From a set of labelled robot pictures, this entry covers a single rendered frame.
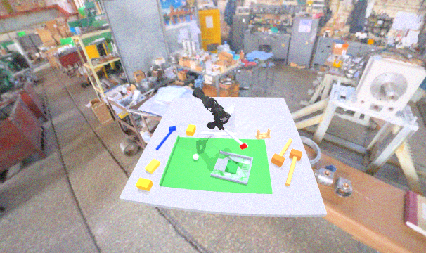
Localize green putting mat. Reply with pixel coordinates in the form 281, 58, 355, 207
162, 137, 273, 194

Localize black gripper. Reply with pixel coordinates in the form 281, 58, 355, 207
207, 113, 231, 131

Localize yellow flat block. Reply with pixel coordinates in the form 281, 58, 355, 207
145, 159, 160, 174

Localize yellow cube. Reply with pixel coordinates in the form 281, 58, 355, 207
186, 125, 196, 136
136, 177, 153, 191

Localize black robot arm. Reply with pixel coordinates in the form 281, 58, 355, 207
192, 87, 229, 125

